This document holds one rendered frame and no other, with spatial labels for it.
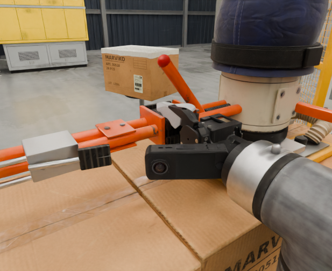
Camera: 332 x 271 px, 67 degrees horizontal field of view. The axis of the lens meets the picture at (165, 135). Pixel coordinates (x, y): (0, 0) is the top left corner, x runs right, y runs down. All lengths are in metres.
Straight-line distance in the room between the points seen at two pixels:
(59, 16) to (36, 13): 0.55
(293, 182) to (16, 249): 0.40
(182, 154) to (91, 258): 0.21
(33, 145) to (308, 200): 0.35
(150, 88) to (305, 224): 1.98
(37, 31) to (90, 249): 7.35
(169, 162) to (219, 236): 0.16
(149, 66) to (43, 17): 5.75
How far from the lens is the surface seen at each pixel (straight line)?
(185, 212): 0.47
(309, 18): 0.55
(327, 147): 0.74
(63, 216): 0.50
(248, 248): 0.50
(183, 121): 0.39
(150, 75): 2.14
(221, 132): 0.38
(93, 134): 0.44
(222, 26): 0.57
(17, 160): 0.38
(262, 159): 0.30
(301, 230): 0.28
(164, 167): 0.34
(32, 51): 7.71
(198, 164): 0.35
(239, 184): 0.31
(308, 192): 0.27
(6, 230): 0.52
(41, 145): 0.41
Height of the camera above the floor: 1.26
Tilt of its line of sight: 25 degrees down
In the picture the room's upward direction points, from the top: straight up
